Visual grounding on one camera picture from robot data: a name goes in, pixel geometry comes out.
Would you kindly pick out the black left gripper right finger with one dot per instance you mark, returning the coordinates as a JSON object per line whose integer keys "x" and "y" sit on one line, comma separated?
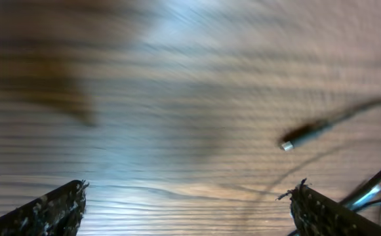
{"x": 316, "y": 214}

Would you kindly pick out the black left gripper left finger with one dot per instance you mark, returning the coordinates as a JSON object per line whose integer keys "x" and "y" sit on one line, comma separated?
{"x": 57, "y": 213}

